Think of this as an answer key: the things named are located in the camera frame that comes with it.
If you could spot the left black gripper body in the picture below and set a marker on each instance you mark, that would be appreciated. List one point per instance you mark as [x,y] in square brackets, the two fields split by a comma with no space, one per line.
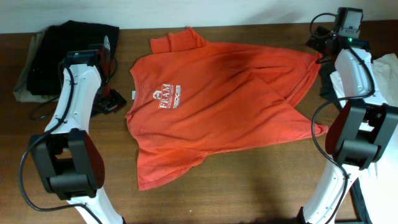
[108,99]

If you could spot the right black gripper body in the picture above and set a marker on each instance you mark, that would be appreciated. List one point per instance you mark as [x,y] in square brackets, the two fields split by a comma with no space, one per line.
[321,36]

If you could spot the red printed t-shirt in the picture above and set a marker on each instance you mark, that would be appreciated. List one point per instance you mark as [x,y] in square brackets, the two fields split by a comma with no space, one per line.
[194,98]

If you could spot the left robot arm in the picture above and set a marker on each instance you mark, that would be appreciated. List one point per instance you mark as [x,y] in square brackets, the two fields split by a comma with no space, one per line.
[68,163]

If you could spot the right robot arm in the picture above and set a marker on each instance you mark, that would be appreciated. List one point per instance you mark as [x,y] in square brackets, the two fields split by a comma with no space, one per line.
[336,179]

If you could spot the dark navy garment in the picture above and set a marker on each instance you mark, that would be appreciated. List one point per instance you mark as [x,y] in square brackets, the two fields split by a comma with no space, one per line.
[327,92]

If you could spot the folded black garment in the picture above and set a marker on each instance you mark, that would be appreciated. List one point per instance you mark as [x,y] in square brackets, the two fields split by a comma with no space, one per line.
[43,76]

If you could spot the folded beige garment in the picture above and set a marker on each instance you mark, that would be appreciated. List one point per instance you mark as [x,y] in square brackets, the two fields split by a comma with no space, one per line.
[23,84]

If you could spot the white garment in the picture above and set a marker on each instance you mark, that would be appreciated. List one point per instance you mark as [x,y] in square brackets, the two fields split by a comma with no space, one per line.
[365,134]

